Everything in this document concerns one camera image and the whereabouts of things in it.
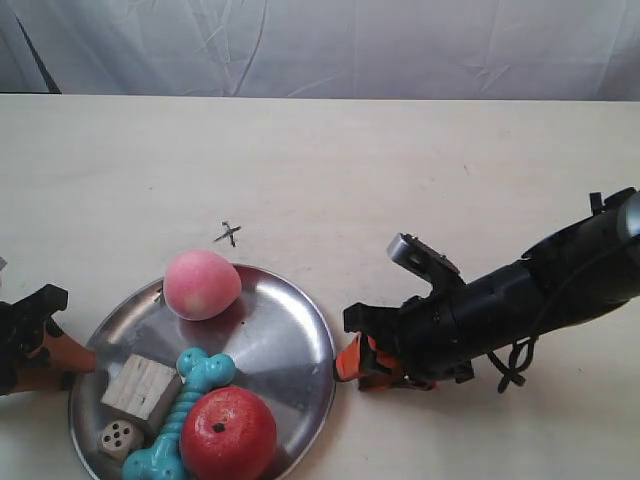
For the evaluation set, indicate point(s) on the round silver metal plate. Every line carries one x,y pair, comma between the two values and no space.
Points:
277,337

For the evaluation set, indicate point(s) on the teal rubber bone toy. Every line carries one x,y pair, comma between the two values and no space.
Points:
201,373

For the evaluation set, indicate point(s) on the white backdrop cloth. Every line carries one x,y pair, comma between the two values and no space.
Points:
533,50

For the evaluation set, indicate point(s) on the small wooden die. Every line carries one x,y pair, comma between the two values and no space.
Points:
119,439

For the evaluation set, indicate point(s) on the light wooden block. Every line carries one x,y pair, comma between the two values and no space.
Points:
143,392

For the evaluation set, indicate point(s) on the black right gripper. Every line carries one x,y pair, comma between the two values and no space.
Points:
437,337

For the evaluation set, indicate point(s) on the pink toy peach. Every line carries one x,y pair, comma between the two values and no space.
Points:
200,284

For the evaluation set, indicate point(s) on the red toy apple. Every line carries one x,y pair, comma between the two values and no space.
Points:
230,433

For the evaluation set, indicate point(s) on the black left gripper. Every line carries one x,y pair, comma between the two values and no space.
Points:
36,354

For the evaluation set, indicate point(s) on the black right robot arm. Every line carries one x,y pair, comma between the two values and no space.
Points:
578,274

